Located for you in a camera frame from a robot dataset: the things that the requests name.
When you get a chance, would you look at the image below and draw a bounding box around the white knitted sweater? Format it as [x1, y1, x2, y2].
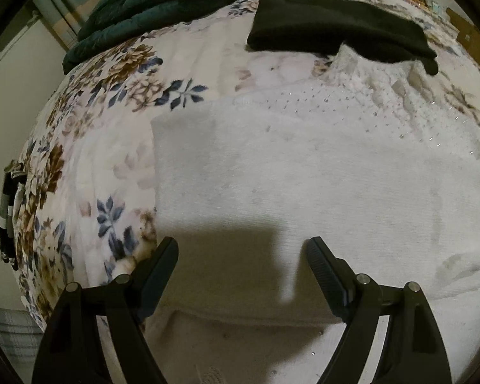
[142, 44, 480, 384]

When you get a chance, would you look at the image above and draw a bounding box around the black and white striped cloth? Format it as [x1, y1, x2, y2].
[0, 160, 25, 270]

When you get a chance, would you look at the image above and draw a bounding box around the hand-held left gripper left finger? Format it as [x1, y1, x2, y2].
[31, 236, 179, 384]

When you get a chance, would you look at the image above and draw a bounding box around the dark green quilted blanket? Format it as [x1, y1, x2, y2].
[62, 0, 281, 75]

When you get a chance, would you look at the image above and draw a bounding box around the floral printed blanket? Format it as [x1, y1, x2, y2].
[14, 0, 480, 384]

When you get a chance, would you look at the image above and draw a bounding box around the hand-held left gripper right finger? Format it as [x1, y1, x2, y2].
[306, 236, 452, 384]

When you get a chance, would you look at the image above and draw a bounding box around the brown cardboard box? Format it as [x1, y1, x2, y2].
[446, 7, 480, 67]

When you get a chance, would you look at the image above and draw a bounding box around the black folded garment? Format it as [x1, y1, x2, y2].
[246, 0, 439, 76]

